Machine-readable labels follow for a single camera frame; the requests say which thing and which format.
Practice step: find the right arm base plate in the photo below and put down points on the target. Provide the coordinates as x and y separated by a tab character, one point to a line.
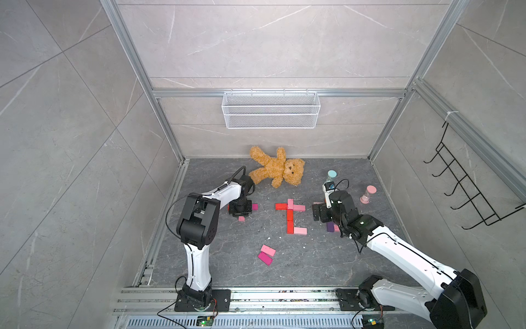
349	298

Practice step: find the black wire hook rack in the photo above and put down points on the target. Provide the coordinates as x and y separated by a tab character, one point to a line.
465	182

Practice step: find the white wire mesh basket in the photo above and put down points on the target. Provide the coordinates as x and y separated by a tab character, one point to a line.
270	110

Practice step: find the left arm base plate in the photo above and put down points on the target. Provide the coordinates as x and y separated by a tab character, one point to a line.
209	300

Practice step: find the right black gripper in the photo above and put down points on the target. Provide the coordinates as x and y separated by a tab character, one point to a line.
323	209

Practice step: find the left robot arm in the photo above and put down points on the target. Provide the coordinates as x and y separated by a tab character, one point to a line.
197	228

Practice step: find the brown teddy bear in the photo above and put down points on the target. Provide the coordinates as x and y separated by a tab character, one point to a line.
279	168

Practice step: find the teal sand timer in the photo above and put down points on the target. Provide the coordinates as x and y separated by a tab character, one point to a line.
331	175

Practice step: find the pink sand timer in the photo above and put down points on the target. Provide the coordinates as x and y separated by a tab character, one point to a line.
366	197

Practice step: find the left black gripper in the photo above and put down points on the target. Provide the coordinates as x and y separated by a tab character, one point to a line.
236	214

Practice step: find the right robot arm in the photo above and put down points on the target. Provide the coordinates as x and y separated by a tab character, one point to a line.
446	297

